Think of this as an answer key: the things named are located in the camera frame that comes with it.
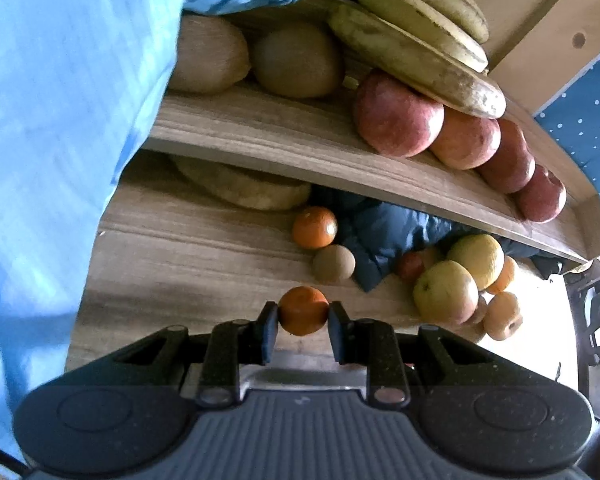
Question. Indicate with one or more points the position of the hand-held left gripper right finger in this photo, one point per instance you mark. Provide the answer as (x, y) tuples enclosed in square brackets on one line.
[(340, 335)]

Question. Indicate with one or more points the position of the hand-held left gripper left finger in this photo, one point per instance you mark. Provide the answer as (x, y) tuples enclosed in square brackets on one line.
[(267, 335)]

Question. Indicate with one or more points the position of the orange tangerine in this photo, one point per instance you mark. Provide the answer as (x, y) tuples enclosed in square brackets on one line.
[(314, 227), (303, 310)]

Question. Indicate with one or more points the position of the small brown kiwi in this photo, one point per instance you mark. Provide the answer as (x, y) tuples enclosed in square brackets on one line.
[(334, 262)]

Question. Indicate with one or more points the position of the large green-red apple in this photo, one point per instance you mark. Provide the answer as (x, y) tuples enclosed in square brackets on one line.
[(445, 292)]

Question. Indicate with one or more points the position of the large yellow lemon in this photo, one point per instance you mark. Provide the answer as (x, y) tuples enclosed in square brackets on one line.
[(477, 257)]

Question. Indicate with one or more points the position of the dark blue jacket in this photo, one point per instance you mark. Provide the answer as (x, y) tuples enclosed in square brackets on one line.
[(380, 230)]

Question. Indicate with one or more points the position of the curved wooden shelf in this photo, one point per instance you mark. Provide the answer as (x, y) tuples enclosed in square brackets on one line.
[(280, 140)]

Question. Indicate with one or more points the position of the red apple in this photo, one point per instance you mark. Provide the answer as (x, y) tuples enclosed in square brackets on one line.
[(467, 140), (542, 197), (510, 160), (395, 115)]

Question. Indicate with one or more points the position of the black chair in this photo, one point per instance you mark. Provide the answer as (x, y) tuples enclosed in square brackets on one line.
[(597, 340)]

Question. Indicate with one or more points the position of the large brown kiwi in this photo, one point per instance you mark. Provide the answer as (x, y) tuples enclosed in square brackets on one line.
[(205, 52), (297, 60)]

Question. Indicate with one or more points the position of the yellow banana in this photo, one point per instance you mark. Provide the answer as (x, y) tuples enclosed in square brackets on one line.
[(420, 65), (420, 20), (455, 2)]

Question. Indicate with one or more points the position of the light blue curtain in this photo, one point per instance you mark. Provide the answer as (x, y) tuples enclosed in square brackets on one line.
[(55, 135)]

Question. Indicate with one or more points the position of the blue white-dotted panel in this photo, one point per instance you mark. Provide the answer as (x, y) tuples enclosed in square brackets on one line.
[(587, 125)]

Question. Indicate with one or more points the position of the plywood back board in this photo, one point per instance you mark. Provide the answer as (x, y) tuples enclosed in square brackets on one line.
[(530, 20)]

